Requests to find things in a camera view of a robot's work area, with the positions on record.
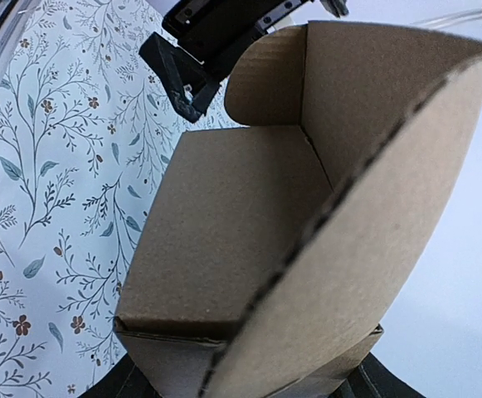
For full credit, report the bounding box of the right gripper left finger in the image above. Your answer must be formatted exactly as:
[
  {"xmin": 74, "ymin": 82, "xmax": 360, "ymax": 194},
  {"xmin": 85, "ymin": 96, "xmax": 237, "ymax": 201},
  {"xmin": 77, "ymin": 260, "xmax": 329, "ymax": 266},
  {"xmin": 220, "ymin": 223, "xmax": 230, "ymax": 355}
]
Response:
[{"xmin": 80, "ymin": 354, "xmax": 161, "ymax": 398}]

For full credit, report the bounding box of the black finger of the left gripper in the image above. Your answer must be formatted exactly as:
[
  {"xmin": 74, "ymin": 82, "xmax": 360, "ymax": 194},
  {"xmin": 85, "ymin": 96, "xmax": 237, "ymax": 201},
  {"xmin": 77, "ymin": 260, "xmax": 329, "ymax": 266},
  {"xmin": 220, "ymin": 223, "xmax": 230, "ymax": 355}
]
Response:
[{"xmin": 139, "ymin": 32, "xmax": 220, "ymax": 123}]

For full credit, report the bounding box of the brown cardboard box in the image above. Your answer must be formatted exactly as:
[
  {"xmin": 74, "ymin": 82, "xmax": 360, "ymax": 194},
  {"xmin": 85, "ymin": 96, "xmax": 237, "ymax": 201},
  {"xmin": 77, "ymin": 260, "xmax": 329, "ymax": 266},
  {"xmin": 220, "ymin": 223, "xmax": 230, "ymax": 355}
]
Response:
[{"xmin": 114, "ymin": 21, "xmax": 482, "ymax": 397}]

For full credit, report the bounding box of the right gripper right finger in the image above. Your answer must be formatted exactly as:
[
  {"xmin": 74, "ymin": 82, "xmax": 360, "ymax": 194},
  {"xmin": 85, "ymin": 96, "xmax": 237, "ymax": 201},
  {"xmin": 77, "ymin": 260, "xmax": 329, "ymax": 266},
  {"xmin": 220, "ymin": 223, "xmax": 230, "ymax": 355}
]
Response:
[{"xmin": 335, "ymin": 353, "xmax": 425, "ymax": 398}]

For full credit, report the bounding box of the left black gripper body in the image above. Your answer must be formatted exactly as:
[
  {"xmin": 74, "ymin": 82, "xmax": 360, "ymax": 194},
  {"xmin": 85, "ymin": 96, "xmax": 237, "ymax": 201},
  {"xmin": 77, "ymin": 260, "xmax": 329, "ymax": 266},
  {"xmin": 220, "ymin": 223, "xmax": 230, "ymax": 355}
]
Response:
[{"xmin": 163, "ymin": 0, "xmax": 304, "ymax": 81}]

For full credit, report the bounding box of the floral patterned table mat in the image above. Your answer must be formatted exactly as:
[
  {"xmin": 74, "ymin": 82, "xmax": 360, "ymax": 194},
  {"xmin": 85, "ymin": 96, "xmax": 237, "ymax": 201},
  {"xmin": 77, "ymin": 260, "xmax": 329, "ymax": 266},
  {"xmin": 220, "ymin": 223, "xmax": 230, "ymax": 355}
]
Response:
[{"xmin": 0, "ymin": 0, "xmax": 241, "ymax": 398}]

